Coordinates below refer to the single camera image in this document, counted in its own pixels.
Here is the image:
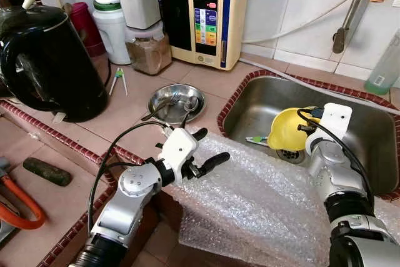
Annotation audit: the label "yellow plastic cup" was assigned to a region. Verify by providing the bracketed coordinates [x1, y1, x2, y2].
[267, 108, 323, 153]

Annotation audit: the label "small steel bowl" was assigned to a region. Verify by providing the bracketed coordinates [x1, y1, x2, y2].
[148, 84, 206, 124]

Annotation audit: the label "grey counter pipe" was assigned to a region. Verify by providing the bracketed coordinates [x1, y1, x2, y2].
[241, 58, 400, 115]

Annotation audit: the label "green white toothbrush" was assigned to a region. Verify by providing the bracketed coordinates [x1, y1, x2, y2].
[246, 135, 270, 144]

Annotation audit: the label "clear bubble wrap sheet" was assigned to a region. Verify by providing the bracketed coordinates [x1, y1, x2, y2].
[167, 126, 400, 267]

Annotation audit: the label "stainless steel sink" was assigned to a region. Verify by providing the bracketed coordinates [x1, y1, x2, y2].
[219, 72, 400, 200]

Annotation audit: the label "clear bottle green soap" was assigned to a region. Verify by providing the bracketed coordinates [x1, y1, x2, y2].
[364, 29, 400, 96]

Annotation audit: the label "clear jar brown powder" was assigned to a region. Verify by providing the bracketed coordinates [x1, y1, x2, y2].
[125, 22, 173, 76]

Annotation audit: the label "metal faucet lever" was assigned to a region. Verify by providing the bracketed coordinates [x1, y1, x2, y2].
[332, 0, 377, 54]

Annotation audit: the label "green white small tongs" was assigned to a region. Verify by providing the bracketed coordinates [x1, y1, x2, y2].
[109, 67, 129, 98]

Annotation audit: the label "beige water ionizer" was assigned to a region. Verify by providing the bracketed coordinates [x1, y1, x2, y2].
[155, 0, 251, 71]

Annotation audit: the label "white bottle green band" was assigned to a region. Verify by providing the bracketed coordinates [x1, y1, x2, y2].
[84, 0, 132, 66]

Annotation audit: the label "maroon plastic cup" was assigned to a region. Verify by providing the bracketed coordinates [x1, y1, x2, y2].
[67, 1, 106, 56]

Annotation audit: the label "black electric kettle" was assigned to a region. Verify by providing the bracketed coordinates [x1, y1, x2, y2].
[0, 4, 109, 123]

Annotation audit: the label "grey gas regulator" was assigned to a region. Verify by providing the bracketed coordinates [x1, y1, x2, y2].
[0, 154, 13, 181]

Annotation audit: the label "grey gas stove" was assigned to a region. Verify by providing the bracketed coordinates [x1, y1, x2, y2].
[0, 216, 19, 244]

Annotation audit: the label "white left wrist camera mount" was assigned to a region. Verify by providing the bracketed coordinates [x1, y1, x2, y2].
[159, 128, 200, 184]

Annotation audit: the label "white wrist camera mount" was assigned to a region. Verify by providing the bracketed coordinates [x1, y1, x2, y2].
[319, 103, 353, 144]
[159, 128, 200, 184]

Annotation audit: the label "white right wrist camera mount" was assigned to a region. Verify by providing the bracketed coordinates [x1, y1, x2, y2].
[319, 103, 353, 144]

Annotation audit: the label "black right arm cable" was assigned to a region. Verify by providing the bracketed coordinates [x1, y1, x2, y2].
[297, 108, 376, 213]

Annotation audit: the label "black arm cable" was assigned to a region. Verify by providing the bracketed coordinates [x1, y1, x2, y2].
[297, 108, 376, 213]
[87, 120, 183, 231]

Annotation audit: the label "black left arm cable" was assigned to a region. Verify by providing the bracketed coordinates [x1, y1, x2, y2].
[87, 120, 183, 231]

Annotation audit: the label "white faucet hose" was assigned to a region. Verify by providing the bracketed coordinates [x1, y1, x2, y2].
[241, 0, 376, 46]

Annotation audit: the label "orange gas hose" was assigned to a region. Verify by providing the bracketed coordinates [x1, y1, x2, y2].
[0, 173, 48, 231]

